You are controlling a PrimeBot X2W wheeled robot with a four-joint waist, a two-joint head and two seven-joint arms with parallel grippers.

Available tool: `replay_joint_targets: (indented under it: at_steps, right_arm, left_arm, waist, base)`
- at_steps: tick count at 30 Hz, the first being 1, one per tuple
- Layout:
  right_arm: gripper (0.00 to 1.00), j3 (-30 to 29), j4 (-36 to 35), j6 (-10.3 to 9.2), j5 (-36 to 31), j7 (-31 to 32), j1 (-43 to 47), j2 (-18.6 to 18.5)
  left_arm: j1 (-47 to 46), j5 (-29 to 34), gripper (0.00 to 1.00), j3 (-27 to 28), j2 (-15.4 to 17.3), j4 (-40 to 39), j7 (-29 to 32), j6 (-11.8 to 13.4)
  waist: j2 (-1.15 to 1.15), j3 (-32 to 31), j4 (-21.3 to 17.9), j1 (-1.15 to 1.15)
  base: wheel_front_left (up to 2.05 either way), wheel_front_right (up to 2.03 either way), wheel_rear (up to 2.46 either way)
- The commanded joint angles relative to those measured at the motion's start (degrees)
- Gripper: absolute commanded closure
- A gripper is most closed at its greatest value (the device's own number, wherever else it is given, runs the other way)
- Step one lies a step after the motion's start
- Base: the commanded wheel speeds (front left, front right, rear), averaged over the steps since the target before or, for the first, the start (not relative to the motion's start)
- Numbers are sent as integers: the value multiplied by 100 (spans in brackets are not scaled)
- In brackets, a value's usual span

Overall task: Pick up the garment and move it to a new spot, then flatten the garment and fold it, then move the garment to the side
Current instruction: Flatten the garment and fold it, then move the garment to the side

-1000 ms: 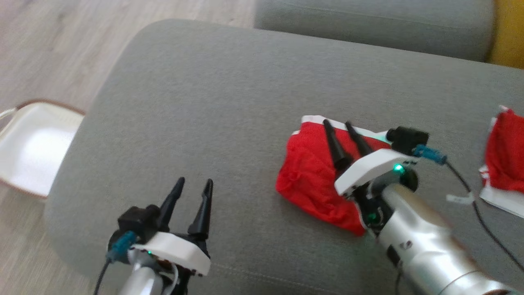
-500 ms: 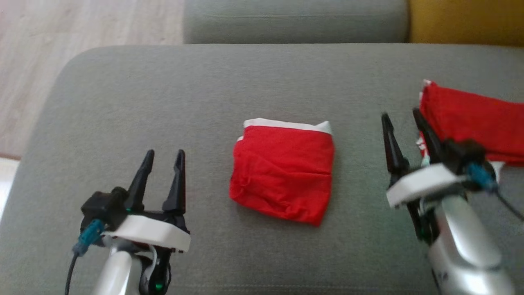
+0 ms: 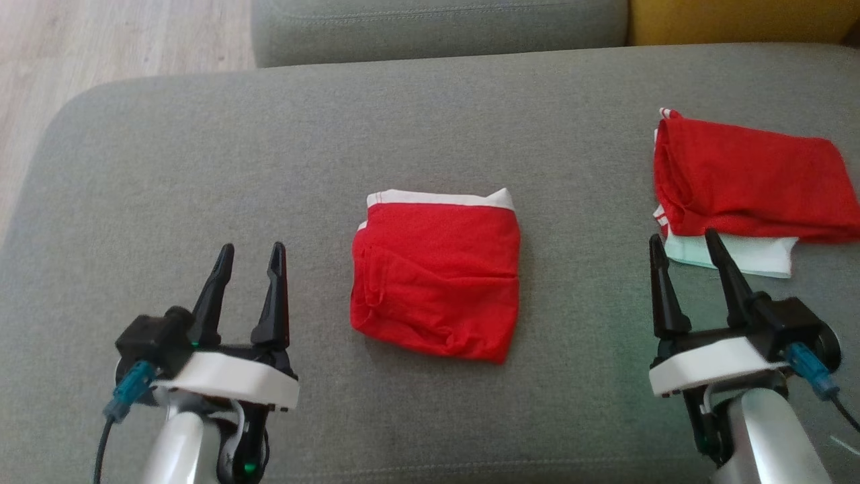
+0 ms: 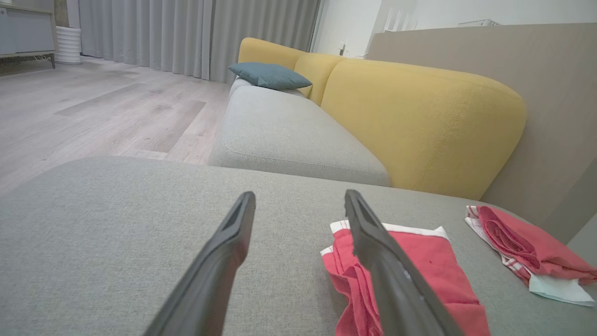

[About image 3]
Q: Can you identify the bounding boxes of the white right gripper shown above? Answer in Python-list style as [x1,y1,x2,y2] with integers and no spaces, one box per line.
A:
[648,228,791,399]

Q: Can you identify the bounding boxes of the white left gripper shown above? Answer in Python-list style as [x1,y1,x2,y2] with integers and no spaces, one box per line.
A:
[153,241,302,413]

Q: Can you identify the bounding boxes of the red and white shirt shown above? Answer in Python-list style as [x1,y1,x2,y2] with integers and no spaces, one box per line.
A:
[652,107,860,279]

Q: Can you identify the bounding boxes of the red shorts with white stripe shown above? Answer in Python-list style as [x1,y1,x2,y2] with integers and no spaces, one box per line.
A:
[349,188,522,364]

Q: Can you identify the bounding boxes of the grey fabric sofa seat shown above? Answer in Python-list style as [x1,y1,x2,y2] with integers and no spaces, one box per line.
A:
[0,43,860,484]

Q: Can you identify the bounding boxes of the yellow sofa section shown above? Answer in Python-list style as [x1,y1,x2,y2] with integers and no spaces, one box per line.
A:
[628,0,860,47]

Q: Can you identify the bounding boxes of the grey sofa back cushion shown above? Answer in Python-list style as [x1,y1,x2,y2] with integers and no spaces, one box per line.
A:
[251,0,630,69]

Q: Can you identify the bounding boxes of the left camera cable teal plug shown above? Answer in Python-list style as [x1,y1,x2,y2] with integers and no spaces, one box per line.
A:
[93,360,159,484]

